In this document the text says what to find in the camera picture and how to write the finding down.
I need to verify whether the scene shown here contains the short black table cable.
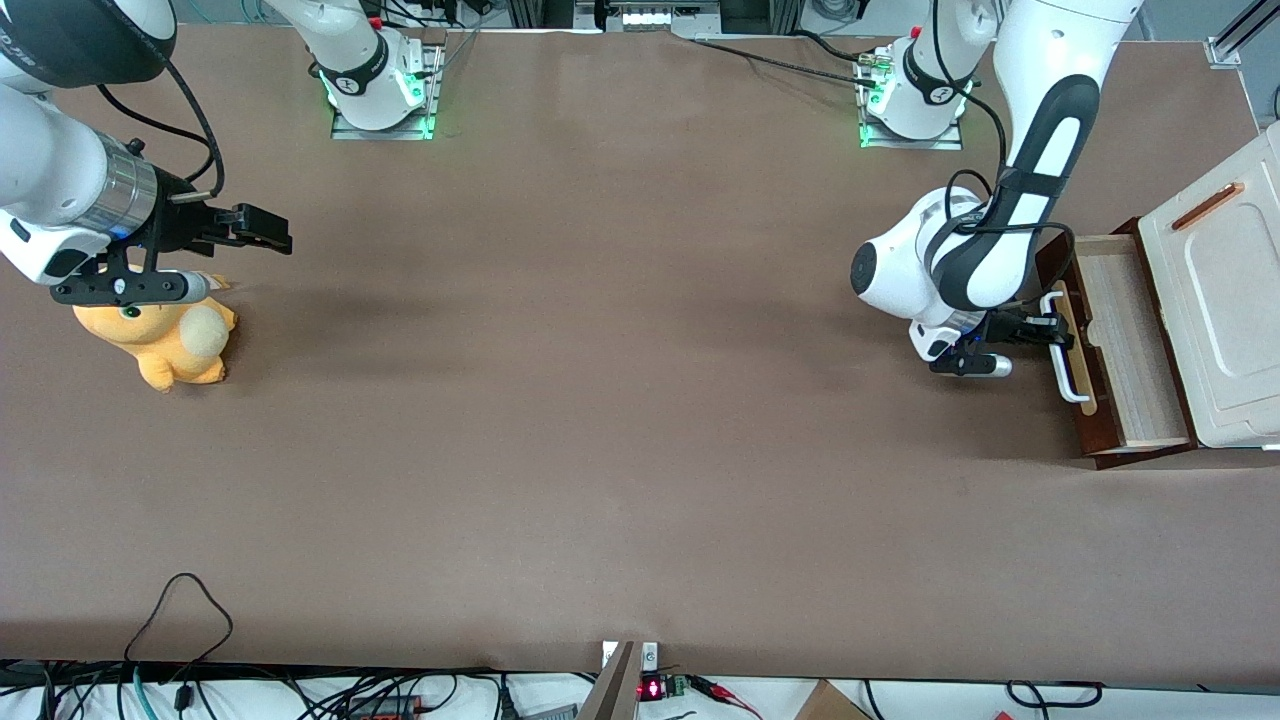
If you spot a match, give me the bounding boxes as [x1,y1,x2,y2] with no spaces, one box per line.
[788,29,873,64]

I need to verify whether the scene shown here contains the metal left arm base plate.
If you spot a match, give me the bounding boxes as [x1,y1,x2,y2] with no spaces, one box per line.
[858,48,965,152]

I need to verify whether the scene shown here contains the cream drawer cabinet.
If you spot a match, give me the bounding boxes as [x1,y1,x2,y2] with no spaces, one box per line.
[1137,122,1280,450]

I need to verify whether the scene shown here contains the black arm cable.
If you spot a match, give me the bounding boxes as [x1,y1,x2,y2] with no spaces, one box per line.
[97,58,227,201]
[929,0,1010,239]

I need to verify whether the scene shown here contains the thin black looped cable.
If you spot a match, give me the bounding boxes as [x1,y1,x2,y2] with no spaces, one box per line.
[124,572,235,669]

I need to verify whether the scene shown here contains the white light fixture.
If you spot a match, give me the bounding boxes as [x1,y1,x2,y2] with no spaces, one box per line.
[618,6,723,33]

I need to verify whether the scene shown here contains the aluminium corner bracket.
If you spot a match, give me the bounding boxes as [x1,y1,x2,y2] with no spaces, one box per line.
[1204,0,1280,70]

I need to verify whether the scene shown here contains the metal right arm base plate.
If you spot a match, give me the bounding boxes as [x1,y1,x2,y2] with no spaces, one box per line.
[330,42,441,142]

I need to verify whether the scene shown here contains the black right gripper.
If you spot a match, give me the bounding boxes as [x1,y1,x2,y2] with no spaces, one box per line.
[140,168,293,273]

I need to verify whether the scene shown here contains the orange plush toy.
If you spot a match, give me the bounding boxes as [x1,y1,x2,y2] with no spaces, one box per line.
[72,275,239,393]

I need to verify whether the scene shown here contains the white drawer handle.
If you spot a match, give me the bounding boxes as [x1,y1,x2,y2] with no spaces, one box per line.
[1039,291,1095,405]

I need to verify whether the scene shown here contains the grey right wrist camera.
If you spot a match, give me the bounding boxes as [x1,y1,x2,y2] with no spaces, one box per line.
[50,268,213,307]

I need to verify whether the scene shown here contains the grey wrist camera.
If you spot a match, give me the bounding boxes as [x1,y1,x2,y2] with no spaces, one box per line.
[929,350,1014,379]
[50,268,213,307]

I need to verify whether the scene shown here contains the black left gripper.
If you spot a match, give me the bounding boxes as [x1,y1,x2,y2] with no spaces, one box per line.
[962,310,1073,355]

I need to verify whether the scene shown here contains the orange cabinet handle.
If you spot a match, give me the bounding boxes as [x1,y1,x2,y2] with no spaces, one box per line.
[1171,182,1246,232]

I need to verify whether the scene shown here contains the dark wood drawer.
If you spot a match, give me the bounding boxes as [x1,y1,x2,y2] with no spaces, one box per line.
[1034,218,1198,471]

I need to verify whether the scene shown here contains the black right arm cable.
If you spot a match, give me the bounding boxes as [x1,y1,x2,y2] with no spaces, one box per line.
[97,58,227,201]

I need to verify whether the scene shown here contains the black cable loop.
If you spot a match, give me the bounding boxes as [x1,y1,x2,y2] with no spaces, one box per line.
[1004,679,1105,710]

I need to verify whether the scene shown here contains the brown cardboard piece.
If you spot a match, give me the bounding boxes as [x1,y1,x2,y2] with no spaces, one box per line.
[794,679,873,720]

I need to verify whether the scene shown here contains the grey slanted bar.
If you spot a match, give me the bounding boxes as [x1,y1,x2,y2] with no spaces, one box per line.
[574,641,643,720]

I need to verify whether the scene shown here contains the long black table cable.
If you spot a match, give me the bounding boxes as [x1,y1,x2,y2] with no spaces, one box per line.
[672,34,886,91]

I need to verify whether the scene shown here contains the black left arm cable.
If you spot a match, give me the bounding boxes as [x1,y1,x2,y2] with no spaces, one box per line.
[929,0,1010,239]

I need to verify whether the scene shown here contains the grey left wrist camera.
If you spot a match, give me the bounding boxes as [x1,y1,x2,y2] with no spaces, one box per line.
[929,350,1014,379]

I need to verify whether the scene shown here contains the red clip leads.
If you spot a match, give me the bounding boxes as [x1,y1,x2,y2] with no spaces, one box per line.
[688,674,763,719]

